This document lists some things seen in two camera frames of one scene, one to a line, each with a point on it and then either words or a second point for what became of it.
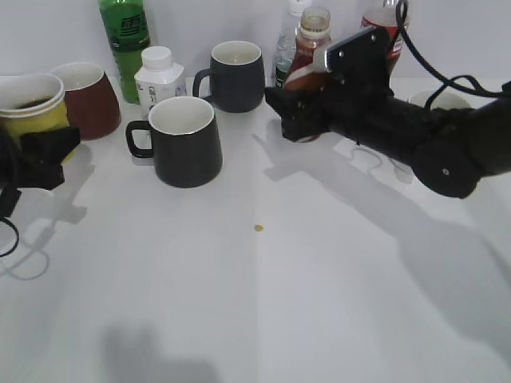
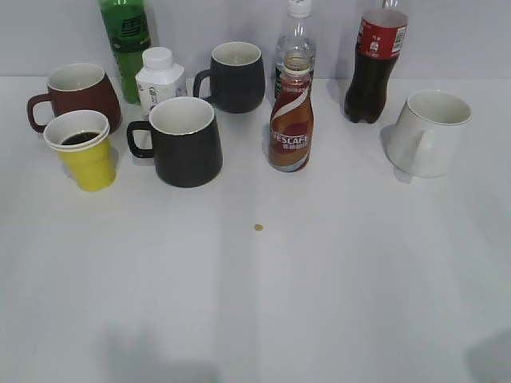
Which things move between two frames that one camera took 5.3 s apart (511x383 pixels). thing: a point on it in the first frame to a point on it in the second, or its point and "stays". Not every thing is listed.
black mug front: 185,143 stays
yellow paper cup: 32,103 to 82,140
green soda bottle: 127,28 stays
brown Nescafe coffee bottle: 313,32 to 291,123
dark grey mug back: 235,82 stays
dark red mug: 92,104 stays
